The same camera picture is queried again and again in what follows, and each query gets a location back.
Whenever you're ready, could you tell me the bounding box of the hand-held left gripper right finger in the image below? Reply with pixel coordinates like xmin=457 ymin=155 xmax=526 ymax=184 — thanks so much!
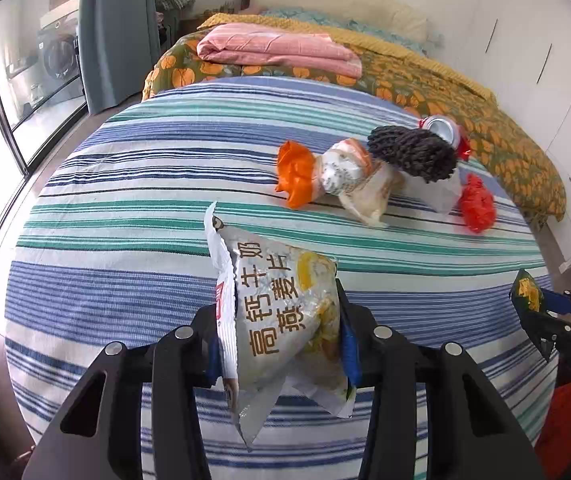
xmin=335 ymin=280 xmax=541 ymax=480

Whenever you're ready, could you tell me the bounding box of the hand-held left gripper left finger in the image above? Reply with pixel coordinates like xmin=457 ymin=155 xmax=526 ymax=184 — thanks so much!
xmin=20 ymin=302 xmax=239 ymax=480

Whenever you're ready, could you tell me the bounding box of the dark green snack packet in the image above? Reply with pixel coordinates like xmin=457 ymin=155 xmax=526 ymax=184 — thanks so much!
xmin=509 ymin=268 xmax=546 ymax=313

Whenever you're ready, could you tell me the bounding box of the white yellow oatmeal packet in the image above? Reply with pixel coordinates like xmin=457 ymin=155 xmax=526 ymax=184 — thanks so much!
xmin=203 ymin=201 xmax=357 ymax=448

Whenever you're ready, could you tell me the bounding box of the red plastic bag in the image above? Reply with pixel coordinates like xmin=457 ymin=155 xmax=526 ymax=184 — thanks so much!
xmin=458 ymin=173 xmax=497 ymax=233

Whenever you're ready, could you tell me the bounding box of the clear plastic box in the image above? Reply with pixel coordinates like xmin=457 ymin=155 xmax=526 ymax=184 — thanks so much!
xmin=418 ymin=165 xmax=466 ymax=213

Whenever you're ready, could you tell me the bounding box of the translucent plastic bag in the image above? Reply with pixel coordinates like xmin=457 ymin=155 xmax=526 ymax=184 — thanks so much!
xmin=338 ymin=160 xmax=409 ymax=228

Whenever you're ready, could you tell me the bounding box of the white orange wrapper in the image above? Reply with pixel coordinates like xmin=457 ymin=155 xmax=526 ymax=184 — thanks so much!
xmin=315 ymin=137 xmax=375 ymax=196

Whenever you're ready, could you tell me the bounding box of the orange plastic bag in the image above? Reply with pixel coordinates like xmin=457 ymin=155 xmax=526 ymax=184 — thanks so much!
xmin=274 ymin=141 xmax=322 ymax=210

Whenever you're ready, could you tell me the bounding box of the crushed red can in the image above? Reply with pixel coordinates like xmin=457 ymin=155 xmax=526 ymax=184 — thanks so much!
xmin=418 ymin=116 xmax=472 ymax=161

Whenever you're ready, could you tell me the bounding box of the black foam net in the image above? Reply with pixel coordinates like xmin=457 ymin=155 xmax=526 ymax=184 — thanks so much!
xmin=367 ymin=125 xmax=459 ymax=183

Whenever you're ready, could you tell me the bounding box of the person's orange clothing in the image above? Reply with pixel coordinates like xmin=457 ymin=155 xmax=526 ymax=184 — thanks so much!
xmin=535 ymin=385 xmax=571 ymax=466

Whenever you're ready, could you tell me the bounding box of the blue green striped tablecloth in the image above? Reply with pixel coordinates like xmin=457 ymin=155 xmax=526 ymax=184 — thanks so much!
xmin=4 ymin=76 xmax=561 ymax=480

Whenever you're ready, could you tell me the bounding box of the white wardrobe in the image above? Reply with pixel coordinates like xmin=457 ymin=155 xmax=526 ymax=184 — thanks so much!
xmin=430 ymin=0 xmax=571 ymax=291

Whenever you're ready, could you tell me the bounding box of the black framed glass door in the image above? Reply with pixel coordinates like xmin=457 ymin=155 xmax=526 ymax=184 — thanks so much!
xmin=0 ymin=0 xmax=91 ymax=176

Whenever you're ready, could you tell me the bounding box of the pink folded blanket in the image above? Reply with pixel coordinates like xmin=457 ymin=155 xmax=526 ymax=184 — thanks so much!
xmin=196 ymin=22 xmax=362 ymax=78

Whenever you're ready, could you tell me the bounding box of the blue grey curtain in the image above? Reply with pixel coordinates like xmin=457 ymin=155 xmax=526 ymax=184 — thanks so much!
xmin=80 ymin=0 xmax=164 ymax=116

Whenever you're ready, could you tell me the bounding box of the yellow blanket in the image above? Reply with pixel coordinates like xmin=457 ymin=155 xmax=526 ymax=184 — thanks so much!
xmin=198 ymin=12 xmax=496 ymax=103

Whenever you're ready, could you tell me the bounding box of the grey washing machine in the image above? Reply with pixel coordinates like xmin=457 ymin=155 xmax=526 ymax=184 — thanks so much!
xmin=36 ymin=20 xmax=82 ymax=81

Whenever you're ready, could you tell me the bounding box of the cream padded headboard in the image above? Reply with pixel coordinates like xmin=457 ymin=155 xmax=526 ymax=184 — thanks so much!
xmin=250 ymin=0 xmax=429 ymax=41

